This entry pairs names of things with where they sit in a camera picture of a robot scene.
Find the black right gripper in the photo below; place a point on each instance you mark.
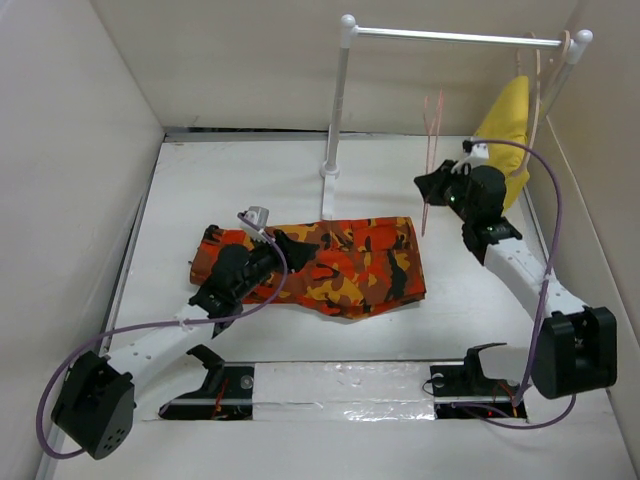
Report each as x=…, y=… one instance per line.
x=432, y=185

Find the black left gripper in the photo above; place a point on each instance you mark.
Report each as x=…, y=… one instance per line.
x=296, y=251

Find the pink wire hanger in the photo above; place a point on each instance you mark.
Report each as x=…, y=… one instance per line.
x=432, y=124

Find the orange camouflage trousers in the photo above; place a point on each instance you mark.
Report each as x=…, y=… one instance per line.
x=364, y=267

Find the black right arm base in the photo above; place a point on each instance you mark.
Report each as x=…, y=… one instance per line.
x=457, y=396

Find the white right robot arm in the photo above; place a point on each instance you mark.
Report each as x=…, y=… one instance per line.
x=574, y=345

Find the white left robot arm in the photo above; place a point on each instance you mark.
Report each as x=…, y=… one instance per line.
x=102, y=396

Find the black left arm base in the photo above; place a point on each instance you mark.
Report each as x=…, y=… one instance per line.
x=225, y=395

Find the wooden hanger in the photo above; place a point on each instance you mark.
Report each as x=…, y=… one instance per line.
x=544, y=75

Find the yellow garment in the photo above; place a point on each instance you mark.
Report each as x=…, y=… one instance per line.
x=507, y=120

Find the white clothes rack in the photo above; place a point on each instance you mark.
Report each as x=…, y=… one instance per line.
x=350, y=30

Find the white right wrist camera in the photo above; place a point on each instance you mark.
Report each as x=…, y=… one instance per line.
x=476, y=154

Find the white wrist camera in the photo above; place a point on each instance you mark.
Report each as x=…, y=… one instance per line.
x=253, y=222
x=476, y=154

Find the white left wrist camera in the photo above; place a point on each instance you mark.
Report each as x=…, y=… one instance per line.
x=253, y=222

